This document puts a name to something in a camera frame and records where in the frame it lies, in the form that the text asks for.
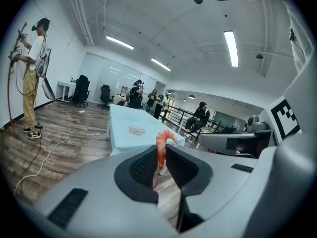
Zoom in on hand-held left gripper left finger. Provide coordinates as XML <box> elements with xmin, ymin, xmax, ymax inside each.
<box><xmin>31</xmin><ymin>144</ymin><xmax>179</xmax><ymax>238</ymax></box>

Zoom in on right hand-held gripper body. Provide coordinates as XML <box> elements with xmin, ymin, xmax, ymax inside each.
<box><xmin>244</xmin><ymin>57</ymin><xmax>317</xmax><ymax>238</ymax></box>

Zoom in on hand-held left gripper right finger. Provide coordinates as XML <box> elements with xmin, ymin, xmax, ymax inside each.
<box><xmin>165</xmin><ymin>143</ymin><xmax>277</xmax><ymax>234</ymax></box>

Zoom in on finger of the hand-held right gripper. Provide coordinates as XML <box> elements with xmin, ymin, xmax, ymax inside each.
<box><xmin>198</xmin><ymin>132</ymin><xmax>256</xmax><ymax>156</ymax></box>

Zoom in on orange shrimp toy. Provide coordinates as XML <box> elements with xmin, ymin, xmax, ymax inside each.
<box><xmin>152</xmin><ymin>129</ymin><xmax>179</xmax><ymax>191</ymax></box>

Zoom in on clear glass bowl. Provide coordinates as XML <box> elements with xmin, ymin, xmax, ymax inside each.
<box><xmin>128</xmin><ymin>125</ymin><xmax>146</xmax><ymax>135</ymax></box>

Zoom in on grey machine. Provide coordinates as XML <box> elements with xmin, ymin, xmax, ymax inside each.
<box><xmin>244</xmin><ymin>115</ymin><xmax>269</xmax><ymax>133</ymax></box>

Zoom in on black metal railing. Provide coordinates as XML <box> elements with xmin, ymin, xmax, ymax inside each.
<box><xmin>163</xmin><ymin>105</ymin><xmax>199</xmax><ymax>127</ymax></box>

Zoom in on light blue tablecloth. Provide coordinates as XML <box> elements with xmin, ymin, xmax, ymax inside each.
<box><xmin>108</xmin><ymin>103</ymin><xmax>186</xmax><ymax>156</ymax></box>

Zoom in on black office chair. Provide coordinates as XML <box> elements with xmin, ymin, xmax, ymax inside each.
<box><xmin>97</xmin><ymin>84</ymin><xmax>115</xmax><ymax>110</ymax></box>
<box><xmin>71</xmin><ymin>74</ymin><xmax>91</xmax><ymax>108</ymax></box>

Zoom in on long ceiling light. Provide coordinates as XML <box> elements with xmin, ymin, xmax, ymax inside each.
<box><xmin>151</xmin><ymin>58</ymin><xmax>172</xmax><ymax>72</ymax></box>
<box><xmin>223</xmin><ymin>30</ymin><xmax>239</xmax><ymax>68</ymax></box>
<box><xmin>106</xmin><ymin>35</ymin><xmax>135</xmax><ymax>50</ymax></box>

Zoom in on white desk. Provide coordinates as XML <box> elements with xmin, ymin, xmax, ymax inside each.
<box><xmin>55</xmin><ymin>80</ymin><xmax>76</xmax><ymax>102</ymax></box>

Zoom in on black and white helmet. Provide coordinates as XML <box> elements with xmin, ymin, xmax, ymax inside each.
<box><xmin>35</xmin><ymin>48</ymin><xmax>56</xmax><ymax>101</ymax></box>

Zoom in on rusty red coat stand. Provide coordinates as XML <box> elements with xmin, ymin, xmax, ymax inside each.
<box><xmin>6</xmin><ymin>22</ymin><xmax>28</xmax><ymax>130</ymax></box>

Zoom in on person's white printed t-shirt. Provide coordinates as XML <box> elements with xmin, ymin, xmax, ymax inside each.
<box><xmin>260</xmin><ymin>0</ymin><xmax>314</xmax><ymax>75</ymax></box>

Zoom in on white ceiling pipes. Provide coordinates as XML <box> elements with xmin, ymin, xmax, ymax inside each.
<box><xmin>67</xmin><ymin>0</ymin><xmax>95</xmax><ymax>47</ymax></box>

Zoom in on white floor cable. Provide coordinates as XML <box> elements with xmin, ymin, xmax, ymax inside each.
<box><xmin>14</xmin><ymin>131</ymin><xmax>110</xmax><ymax>196</ymax></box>

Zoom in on black floor cable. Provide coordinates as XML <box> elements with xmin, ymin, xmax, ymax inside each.
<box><xmin>15</xmin><ymin>63</ymin><xmax>43</xmax><ymax>198</ymax></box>

